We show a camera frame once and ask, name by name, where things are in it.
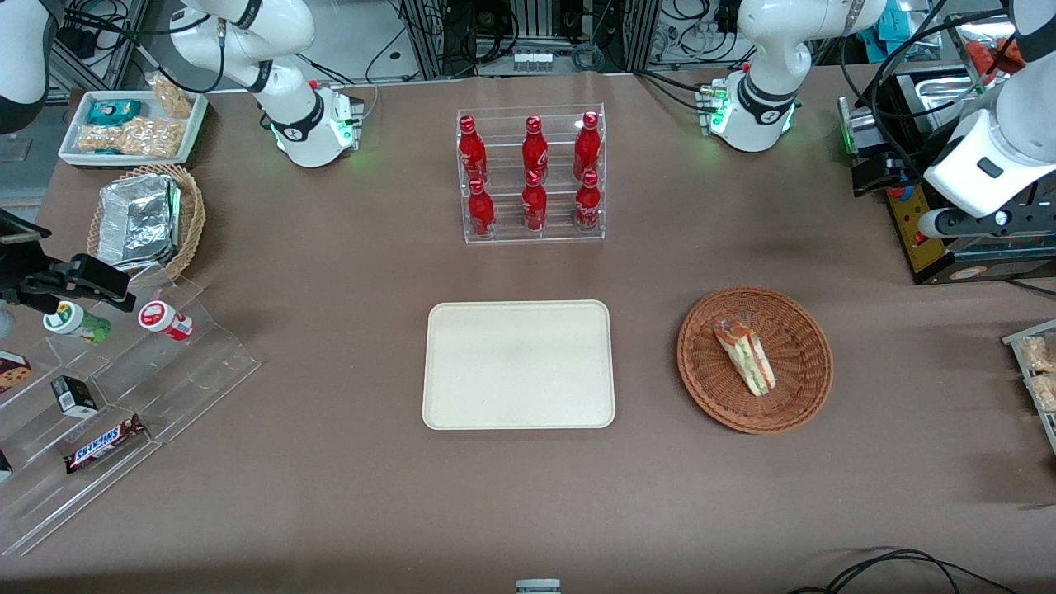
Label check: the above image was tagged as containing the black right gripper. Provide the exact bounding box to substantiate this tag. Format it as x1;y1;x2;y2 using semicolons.
0;210;138;314

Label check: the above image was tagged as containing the triangle sandwich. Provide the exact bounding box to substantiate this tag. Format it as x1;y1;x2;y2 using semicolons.
713;318;777;398

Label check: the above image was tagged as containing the small tan wicker basket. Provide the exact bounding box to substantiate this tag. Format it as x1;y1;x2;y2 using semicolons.
87;163;207;288

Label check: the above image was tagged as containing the white rectangular snack tray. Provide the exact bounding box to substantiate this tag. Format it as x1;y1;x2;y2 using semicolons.
58;89;210;169

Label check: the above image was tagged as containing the tray with pastries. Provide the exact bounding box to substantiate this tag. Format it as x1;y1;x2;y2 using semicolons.
1002;320;1056;455

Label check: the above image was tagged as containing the large brown wicker basket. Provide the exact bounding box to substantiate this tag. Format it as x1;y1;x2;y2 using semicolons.
676;286;834;435

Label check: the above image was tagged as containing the beige plastic tray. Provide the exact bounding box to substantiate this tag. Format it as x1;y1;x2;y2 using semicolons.
422;299;616;431

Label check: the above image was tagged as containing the green yoghurt drink bottle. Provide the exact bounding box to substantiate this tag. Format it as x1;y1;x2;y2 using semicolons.
43;301;112;345

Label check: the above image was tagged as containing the red yoghurt drink bottle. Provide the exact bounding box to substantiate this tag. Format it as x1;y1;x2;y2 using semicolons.
138;300;196;342

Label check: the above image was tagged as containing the black yellow control box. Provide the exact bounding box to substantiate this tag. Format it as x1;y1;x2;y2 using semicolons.
885;183;1056;286

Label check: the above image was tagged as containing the small black carton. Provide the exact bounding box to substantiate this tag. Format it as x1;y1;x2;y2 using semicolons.
51;375;100;418

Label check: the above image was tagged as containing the brown cookie box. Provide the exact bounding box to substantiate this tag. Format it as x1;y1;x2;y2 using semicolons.
0;351;33;395

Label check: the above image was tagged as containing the clear acrylic stepped shelf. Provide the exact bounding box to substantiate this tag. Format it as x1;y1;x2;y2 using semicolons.
0;276;262;558

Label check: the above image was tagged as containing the large clear peanut bag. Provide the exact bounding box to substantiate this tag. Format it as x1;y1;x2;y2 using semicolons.
77;117;184;158

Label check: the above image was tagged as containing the snickers chocolate bar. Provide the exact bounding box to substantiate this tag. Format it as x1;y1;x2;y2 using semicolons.
64;414;148;474

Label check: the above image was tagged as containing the teal snack packet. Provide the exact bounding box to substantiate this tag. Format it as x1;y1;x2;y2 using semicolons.
87;99;143;127

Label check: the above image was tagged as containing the metal cylinder with green light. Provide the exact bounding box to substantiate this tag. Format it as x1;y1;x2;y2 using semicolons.
837;96;890;158

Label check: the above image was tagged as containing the small clear peanut bag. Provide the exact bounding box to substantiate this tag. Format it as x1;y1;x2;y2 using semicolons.
146;73;196;120

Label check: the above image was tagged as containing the red cola bottle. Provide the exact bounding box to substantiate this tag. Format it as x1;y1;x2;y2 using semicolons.
522;171;549;233
573;111;602;182
468;177;497;239
521;115;550;184
458;115;488;185
574;169;602;233

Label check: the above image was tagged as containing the clear acrylic bottle rack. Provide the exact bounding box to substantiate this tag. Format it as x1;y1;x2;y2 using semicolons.
456;103;606;245

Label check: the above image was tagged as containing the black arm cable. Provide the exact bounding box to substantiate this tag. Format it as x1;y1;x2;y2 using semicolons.
840;0;1024;166

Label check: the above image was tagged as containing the black floor cable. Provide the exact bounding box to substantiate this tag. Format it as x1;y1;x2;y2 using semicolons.
788;548;1021;594

